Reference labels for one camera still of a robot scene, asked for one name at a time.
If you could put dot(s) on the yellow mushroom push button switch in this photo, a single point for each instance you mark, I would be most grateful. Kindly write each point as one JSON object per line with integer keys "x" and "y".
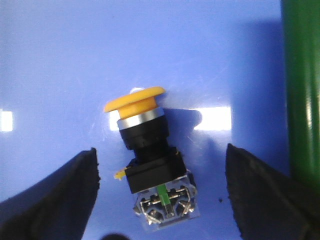
{"x": 164, "y": 189}

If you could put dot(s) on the blue plastic tray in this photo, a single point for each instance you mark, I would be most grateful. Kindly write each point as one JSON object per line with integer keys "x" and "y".
{"x": 220, "y": 61}

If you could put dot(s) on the green conveyor belt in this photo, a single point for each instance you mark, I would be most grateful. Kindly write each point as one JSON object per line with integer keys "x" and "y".
{"x": 301, "y": 28}

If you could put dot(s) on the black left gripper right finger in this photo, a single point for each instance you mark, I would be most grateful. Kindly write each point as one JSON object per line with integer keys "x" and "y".
{"x": 266, "y": 204}

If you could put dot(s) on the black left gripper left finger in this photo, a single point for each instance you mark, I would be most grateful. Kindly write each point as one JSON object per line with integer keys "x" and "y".
{"x": 57, "y": 207}

